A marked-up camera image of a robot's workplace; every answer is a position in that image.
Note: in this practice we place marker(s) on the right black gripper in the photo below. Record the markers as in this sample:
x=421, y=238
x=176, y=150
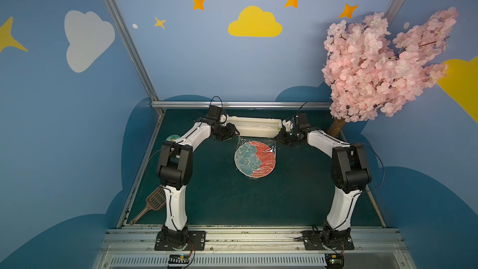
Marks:
x=285, y=137

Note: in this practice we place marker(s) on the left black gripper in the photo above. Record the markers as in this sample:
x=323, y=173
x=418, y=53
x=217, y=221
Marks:
x=228, y=131

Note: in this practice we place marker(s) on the white plastic wrap dispenser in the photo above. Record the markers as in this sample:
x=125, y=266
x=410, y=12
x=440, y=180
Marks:
x=256, y=127

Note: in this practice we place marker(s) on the clear plastic wrap sheet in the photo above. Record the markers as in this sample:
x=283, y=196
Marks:
x=269, y=145

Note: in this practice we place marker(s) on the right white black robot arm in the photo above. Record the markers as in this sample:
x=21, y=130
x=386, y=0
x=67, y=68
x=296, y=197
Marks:
x=350, y=174

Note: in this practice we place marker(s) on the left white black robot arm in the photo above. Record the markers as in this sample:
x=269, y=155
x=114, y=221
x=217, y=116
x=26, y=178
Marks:
x=175, y=168

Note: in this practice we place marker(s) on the red and teal floral plate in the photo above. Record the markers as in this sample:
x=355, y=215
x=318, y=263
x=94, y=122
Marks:
x=255, y=159

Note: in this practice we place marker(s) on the small lidded patterned jar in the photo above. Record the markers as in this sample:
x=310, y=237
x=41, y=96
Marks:
x=173, y=137

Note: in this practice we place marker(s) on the brown slotted spatula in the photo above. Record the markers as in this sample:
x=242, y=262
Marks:
x=155, y=201

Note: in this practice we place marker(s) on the pink artificial blossom tree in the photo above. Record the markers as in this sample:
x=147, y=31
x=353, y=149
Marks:
x=369, y=73

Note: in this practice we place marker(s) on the right small circuit board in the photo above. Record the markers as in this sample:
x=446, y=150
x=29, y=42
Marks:
x=334, y=261

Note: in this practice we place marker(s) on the small circuit board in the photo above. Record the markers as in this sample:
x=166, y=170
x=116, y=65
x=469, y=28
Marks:
x=178, y=261
x=334, y=261

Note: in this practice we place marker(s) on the left small circuit board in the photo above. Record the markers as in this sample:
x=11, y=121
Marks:
x=178, y=261

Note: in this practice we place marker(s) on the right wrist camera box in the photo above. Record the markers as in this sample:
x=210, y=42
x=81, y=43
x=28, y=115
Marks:
x=296, y=123

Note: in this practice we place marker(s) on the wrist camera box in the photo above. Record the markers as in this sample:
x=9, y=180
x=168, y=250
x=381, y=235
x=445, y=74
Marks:
x=217, y=114
x=296, y=123

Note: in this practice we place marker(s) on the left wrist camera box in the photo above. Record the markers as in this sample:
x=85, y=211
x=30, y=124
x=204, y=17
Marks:
x=217, y=114

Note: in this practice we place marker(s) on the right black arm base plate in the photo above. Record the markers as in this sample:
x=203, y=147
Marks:
x=327, y=240

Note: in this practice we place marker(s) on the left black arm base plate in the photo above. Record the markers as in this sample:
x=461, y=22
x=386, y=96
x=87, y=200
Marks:
x=170, y=240

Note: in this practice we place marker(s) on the aluminium front rail frame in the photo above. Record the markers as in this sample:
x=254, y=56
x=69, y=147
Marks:
x=252, y=247

